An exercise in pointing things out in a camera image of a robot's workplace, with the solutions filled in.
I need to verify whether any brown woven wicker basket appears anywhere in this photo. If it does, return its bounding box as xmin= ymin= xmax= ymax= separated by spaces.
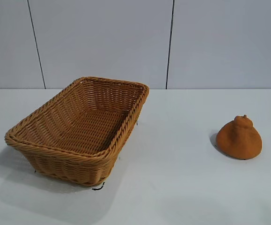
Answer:
xmin=4 ymin=76 xmax=150 ymax=188

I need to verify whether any bumpy orange fruit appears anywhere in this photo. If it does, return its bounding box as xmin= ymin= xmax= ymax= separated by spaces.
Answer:
xmin=216 ymin=114 xmax=263 ymax=160

